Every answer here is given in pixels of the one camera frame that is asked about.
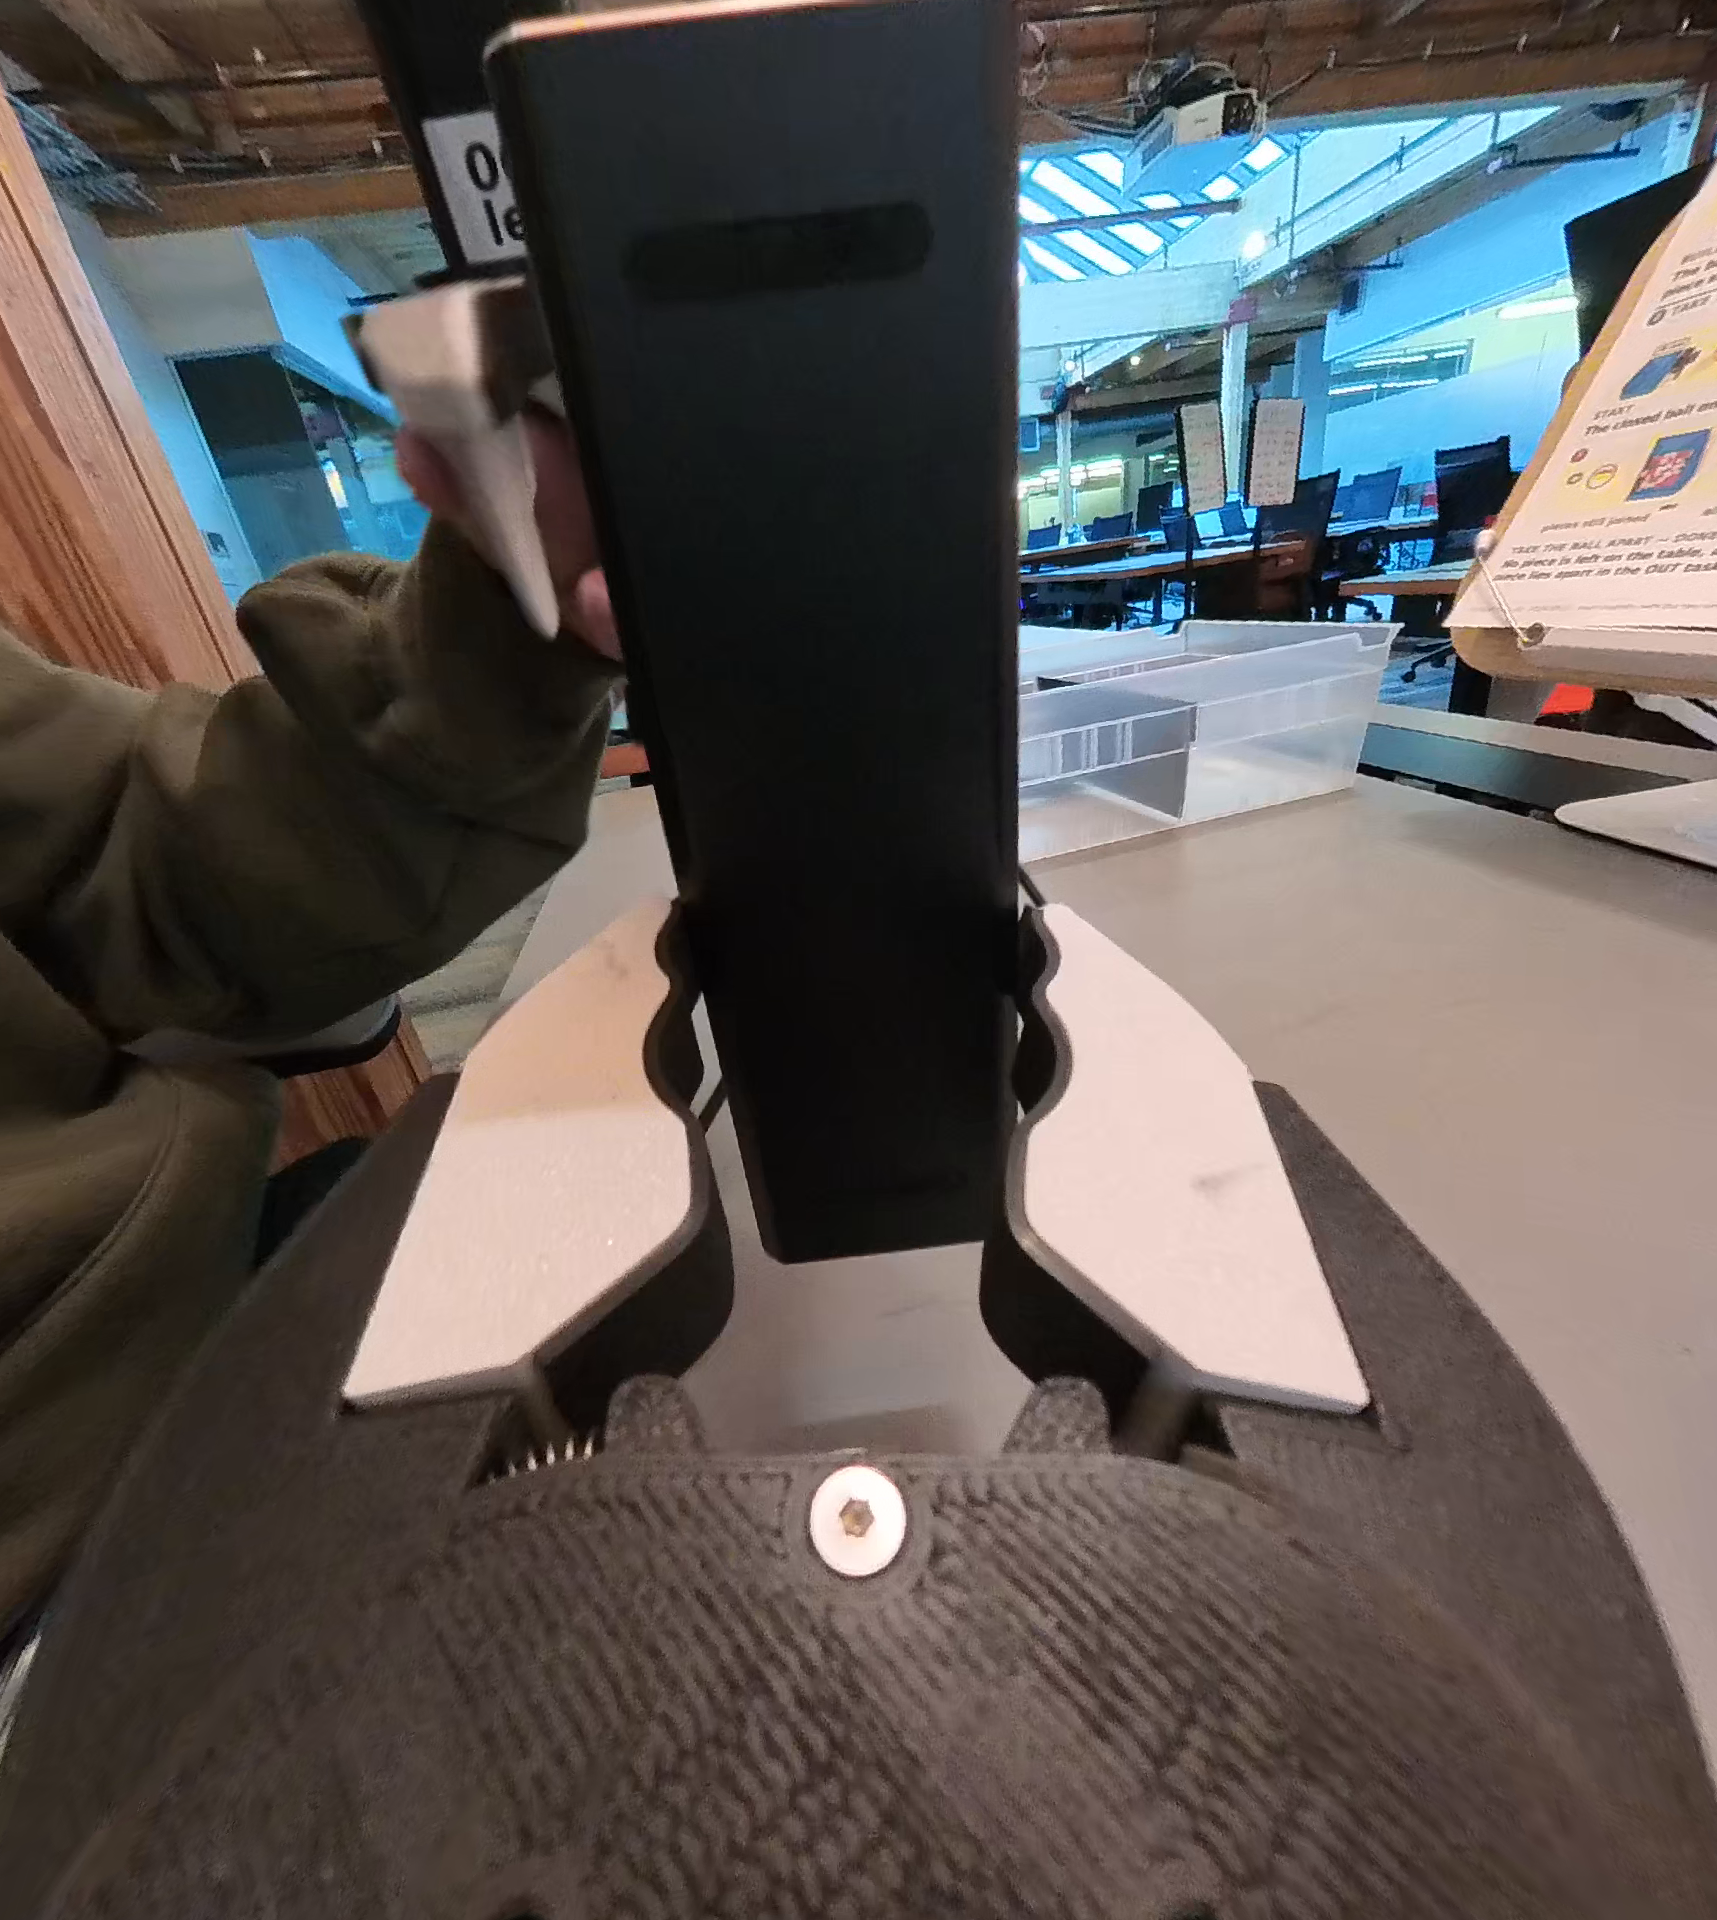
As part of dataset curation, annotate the clear plastic bin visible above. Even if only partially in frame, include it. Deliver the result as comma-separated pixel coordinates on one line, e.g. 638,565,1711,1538
1020,618,1406,864

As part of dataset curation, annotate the person's left hand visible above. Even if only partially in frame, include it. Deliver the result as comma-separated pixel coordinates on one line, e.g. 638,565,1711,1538
396,404,629,666

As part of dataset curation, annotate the ceiling projector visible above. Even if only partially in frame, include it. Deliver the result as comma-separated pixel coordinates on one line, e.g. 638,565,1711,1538
1129,57,1268,169

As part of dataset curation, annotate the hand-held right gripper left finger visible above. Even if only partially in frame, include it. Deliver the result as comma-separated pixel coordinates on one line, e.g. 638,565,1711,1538
343,897,725,1412

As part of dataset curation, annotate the yellow instruction sheet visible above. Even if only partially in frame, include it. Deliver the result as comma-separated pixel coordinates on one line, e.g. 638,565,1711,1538
1444,23,1717,679

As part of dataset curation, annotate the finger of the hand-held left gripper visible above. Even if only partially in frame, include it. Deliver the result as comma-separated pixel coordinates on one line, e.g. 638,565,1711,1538
344,282,570,642

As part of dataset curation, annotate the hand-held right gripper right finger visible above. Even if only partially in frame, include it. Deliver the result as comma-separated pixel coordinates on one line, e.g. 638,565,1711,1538
980,904,1374,1416

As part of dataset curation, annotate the person's left forearm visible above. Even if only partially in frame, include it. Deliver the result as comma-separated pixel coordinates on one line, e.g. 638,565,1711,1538
0,552,635,1086

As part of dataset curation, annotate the white stand base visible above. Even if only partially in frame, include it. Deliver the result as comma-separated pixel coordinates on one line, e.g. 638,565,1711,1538
1555,693,1717,902

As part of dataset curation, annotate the black USB hub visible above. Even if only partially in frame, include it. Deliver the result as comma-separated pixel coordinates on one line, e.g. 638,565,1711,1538
482,0,1024,1266

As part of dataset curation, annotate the wooden pillar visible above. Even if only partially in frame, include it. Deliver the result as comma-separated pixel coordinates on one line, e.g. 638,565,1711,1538
0,0,435,1173

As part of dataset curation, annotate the white printed board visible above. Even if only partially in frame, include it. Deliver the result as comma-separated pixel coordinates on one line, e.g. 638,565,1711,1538
1176,399,1232,516
1245,397,1306,510

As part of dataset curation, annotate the row of office desks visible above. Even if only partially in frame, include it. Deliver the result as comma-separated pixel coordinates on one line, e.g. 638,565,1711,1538
1023,435,1522,632

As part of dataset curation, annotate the black monitor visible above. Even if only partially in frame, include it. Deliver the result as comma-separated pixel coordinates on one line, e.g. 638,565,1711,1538
1568,165,1717,362

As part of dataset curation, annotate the grey desk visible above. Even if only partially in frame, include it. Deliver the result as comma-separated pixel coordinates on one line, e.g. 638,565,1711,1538
498,705,1717,1920

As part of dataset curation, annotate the person's green hoodie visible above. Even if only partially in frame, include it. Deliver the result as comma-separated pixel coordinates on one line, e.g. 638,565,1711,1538
0,1034,293,1772

